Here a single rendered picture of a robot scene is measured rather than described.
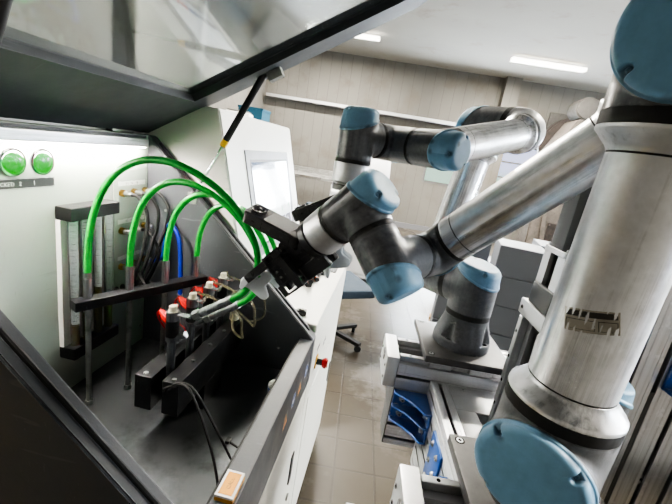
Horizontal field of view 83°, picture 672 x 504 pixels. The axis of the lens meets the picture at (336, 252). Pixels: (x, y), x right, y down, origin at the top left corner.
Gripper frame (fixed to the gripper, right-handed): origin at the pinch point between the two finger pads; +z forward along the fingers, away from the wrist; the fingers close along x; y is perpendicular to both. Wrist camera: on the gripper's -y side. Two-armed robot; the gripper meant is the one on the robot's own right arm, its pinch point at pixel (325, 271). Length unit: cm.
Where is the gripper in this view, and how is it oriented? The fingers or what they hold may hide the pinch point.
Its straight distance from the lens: 85.8
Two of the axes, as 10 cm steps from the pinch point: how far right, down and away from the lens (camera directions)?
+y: 9.8, 1.9, -1.1
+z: -1.6, 9.5, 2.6
